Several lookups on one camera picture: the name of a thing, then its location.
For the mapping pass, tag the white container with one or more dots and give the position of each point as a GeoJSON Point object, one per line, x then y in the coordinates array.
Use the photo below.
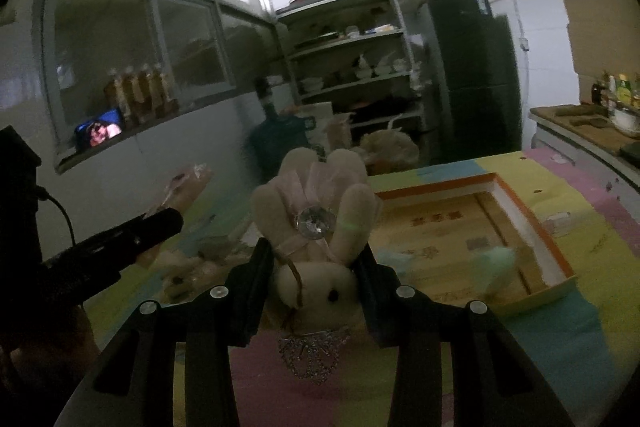
{"type": "Point", "coordinates": [317, 122]}

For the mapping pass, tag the person's left hand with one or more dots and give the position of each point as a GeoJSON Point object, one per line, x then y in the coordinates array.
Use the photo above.
{"type": "Point", "coordinates": [60, 347]}

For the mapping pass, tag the kitchen counter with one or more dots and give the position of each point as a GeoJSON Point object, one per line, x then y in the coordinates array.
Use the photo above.
{"type": "Point", "coordinates": [565, 132]}

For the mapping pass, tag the cardboard sheet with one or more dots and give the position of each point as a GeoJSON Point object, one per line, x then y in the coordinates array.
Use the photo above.
{"type": "Point", "coordinates": [600, 37]}

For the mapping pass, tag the pale plastic bag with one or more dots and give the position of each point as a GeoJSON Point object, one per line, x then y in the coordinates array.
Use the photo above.
{"type": "Point", "coordinates": [390, 149]}

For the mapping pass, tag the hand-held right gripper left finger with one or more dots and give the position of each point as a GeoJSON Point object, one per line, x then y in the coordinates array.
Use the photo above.
{"type": "Point", "coordinates": [252, 302]}

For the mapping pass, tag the shallow cardboard box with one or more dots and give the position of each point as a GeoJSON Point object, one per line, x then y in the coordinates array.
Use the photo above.
{"type": "Point", "coordinates": [440, 227]}

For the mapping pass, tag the colourful patchwork table mat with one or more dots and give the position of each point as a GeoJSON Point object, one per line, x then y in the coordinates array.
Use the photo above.
{"type": "Point", "coordinates": [575, 347]}

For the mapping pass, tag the plastic-wrapped tan soft toy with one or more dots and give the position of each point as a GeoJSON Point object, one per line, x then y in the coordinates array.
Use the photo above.
{"type": "Point", "coordinates": [187, 187]}

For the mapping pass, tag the dark refrigerator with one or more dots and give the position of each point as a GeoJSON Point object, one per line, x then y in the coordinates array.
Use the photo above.
{"type": "Point", "coordinates": [475, 82]}

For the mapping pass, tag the white bowl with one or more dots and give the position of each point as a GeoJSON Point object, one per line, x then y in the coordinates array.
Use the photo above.
{"type": "Point", "coordinates": [626, 119]}

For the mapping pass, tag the aluminium sliding window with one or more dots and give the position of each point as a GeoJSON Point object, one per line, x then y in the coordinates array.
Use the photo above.
{"type": "Point", "coordinates": [155, 47]}

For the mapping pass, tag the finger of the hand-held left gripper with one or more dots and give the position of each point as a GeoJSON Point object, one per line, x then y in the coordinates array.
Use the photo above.
{"type": "Point", "coordinates": [150, 227]}

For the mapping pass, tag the beige plush bunny with rhinestones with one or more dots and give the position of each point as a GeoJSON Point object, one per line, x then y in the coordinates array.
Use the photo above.
{"type": "Point", "coordinates": [320, 292]}

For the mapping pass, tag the yellow-capped condiment bottle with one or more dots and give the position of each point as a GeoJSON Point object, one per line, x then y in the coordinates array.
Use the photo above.
{"type": "Point", "coordinates": [624, 88]}

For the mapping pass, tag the dark sauce bottle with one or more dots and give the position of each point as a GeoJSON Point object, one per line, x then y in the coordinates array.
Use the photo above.
{"type": "Point", "coordinates": [598, 93]}

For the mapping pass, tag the metal shelf rack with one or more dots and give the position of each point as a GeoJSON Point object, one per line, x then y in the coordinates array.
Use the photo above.
{"type": "Point", "coordinates": [345, 42]}

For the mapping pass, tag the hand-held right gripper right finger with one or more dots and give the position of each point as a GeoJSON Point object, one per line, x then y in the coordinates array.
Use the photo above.
{"type": "Point", "coordinates": [380, 307]}

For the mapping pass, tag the blue water jug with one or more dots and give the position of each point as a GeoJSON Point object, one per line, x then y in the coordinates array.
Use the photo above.
{"type": "Point", "coordinates": [277, 142]}

